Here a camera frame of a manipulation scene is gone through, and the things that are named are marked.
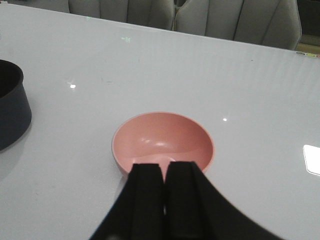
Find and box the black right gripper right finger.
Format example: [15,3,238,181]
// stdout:
[165,161,279,240]

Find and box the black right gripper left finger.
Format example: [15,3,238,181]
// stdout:
[90,163,164,240]

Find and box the pink bowl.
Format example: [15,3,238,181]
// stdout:
[111,111,215,175]

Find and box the dark blue saucepan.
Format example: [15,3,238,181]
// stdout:
[0,59,32,150]

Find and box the grey chair left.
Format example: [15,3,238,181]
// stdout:
[68,0,175,30]

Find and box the grey chair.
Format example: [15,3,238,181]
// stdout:
[174,0,302,50]
[68,0,175,30]

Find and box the grey chair right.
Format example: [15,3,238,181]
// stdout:
[174,0,302,50]

